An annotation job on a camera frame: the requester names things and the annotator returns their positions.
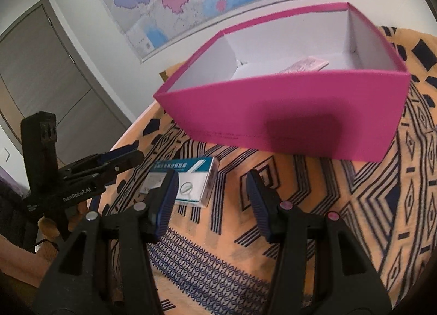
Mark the orange patterned blanket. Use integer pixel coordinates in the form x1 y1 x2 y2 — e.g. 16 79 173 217
87 26 437 315

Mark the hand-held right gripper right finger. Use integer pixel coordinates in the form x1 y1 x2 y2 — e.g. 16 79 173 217
246 169 393 315

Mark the blue and white small box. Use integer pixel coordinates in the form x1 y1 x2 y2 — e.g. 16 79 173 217
141 156 220 208

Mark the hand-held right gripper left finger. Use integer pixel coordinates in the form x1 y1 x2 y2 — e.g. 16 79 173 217
32 168 180 315

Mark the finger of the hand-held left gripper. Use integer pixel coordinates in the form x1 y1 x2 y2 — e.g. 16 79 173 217
97 145 139 163
99 150 145 176

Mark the pink cardboard box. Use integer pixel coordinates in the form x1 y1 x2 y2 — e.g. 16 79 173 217
153 2 412 163

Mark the person's left forearm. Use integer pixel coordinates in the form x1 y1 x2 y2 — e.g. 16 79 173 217
0 233 56 289

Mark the person's left hand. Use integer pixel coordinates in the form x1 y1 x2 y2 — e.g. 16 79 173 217
37 199 88 261

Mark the pink packet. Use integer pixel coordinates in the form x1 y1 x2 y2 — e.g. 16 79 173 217
278 56 329 74

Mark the grey door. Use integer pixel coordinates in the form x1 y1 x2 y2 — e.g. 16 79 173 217
0 0 137 152

